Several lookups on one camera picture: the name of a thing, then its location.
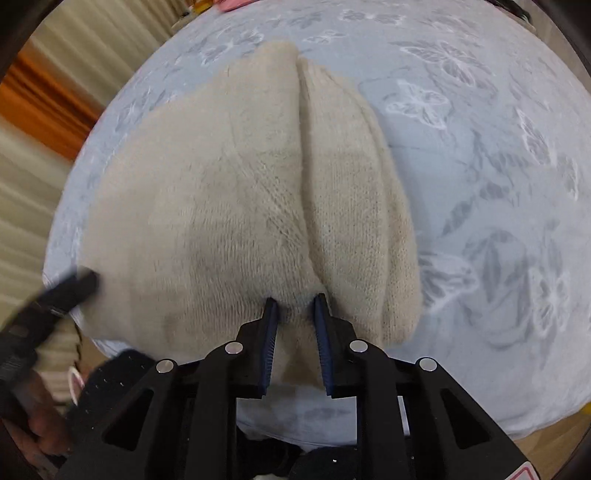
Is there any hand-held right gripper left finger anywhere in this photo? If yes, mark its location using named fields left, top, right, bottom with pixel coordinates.
left=55, top=298, right=280, bottom=480

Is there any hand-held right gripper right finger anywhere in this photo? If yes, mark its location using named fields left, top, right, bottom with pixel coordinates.
left=313, top=293, right=532, bottom=480

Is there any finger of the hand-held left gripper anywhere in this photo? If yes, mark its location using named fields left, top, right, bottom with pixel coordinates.
left=41, top=270, right=101, bottom=319

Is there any beige sweater with black hearts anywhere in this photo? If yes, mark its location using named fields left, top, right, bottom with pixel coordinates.
left=76, top=41, right=422, bottom=388

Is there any person's left hand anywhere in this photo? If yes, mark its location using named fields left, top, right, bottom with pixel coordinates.
left=25, top=383, right=74, bottom=457

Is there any pink round fan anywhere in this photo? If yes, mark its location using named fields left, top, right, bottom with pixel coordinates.
left=67, top=367, right=87, bottom=407

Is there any wide white curtain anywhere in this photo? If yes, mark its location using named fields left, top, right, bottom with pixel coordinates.
left=0, top=115, right=100, bottom=402

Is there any orange curtain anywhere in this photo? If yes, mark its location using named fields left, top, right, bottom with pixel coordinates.
left=0, top=39, right=105, bottom=160

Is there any bed with blue butterfly bedspread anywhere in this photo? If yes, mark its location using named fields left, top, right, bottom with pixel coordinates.
left=42, top=0, right=591, bottom=450

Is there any narrow white curtain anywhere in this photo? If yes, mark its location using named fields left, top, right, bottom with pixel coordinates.
left=28, top=0, right=199, bottom=93

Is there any black bag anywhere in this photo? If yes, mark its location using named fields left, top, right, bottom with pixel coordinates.
left=502, top=0, right=540, bottom=21

